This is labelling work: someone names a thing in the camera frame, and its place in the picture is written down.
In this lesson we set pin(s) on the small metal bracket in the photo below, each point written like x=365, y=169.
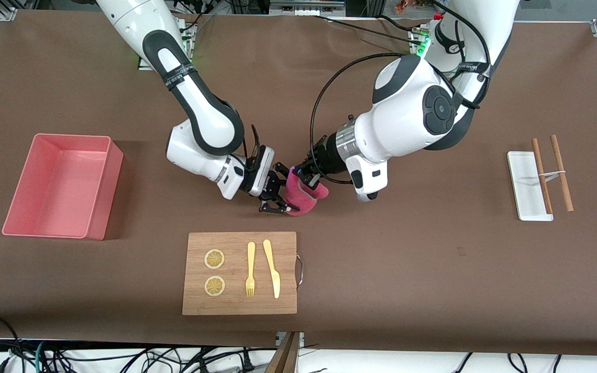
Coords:
x=301, y=339

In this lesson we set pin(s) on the aluminium frame bar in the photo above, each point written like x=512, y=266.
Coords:
x=303, y=10

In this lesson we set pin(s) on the lemon slice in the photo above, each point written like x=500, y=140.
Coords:
x=214, y=286
x=214, y=259

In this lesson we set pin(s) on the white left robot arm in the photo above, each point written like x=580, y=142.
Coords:
x=402, y=119

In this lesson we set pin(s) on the wooden cutting board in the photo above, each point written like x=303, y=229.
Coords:
x=239, y=305

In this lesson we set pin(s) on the red cloth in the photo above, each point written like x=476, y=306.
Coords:
x=301, y=199

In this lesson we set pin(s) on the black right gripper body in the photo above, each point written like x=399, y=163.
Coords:
x=255, y=180

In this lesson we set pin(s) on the wooden strip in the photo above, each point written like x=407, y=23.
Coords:
x=285, y=360

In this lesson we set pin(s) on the white rectangular tray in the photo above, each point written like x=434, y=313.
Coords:
x=524, y=186

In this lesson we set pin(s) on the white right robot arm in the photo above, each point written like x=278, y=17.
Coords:
x=189, y=155

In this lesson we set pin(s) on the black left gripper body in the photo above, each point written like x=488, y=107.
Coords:
x=326, y=158

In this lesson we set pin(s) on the yellow fork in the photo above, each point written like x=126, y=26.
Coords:
x=250, y=259

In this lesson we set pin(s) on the small orange red object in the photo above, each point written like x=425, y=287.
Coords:
x=404, y=6

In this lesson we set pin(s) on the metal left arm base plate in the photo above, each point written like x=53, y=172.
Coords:
x=413, y=39

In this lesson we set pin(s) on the yellow knife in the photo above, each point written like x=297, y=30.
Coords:
x=272, y=269

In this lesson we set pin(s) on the pink plastic bin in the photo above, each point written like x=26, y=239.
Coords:
x=55, y=186

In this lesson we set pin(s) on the thin white chopstick band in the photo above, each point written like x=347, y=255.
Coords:
x=552, y=174

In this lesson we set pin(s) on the black power plug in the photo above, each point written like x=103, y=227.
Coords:
x=247, y=362

